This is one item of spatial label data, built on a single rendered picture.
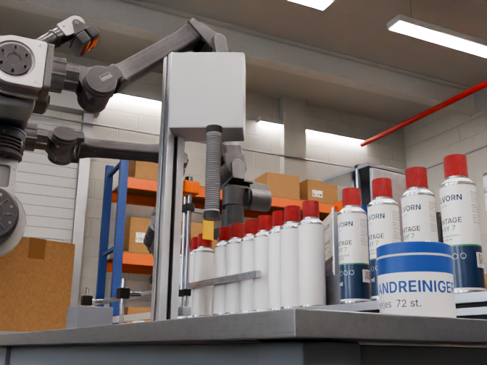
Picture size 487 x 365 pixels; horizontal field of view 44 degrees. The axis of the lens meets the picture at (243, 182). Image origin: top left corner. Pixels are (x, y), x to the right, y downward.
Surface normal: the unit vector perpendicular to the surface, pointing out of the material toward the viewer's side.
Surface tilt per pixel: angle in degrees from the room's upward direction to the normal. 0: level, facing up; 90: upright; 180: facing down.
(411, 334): 90
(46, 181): 90
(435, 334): 90
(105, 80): 80
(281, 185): 90
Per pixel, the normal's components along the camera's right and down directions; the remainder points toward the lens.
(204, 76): -0.04, -0.27
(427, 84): 0.44, -0.24
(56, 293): 0.65, -0.20
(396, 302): -0.76, -0.18
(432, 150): -0.90, -0.13
